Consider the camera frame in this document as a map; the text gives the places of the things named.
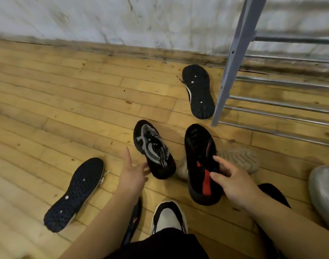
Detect light grey sneaker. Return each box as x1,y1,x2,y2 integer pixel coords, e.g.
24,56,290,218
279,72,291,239
309,165,329,232

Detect black shoe with red tab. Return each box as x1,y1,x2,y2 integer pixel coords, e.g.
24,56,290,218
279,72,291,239
184,124,224,206

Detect black orange sneaker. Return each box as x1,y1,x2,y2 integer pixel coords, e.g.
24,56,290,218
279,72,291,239
120,196,143,247

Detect person's right forearm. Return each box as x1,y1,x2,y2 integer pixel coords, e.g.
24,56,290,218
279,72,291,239
245,190,329,259

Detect person's right hand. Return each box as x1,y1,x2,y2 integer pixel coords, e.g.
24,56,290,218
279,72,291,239
209,155,265,210

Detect beige sneaker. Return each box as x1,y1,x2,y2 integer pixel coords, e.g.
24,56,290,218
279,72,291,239
176,147,260,181

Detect worn white black sneaker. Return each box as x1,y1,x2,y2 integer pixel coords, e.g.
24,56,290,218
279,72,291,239
151,201,189,236

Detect person's left hand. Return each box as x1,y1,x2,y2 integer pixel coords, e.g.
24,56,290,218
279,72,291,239
118,146,151,198

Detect black green sneaker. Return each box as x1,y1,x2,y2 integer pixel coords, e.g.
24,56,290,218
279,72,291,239
43,158,110,233

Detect grey metal shoe rack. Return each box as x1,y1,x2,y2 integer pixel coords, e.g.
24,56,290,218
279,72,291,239
211,0,329,148

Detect person's black shorts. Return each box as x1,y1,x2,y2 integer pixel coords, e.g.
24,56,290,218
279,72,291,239
106,182,292,259

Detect person's left forearm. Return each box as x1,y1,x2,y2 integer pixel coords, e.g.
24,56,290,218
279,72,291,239
59,186,143,259

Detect black shoe with dotted sole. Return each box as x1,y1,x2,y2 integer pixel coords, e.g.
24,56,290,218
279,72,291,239
179,64,216,120

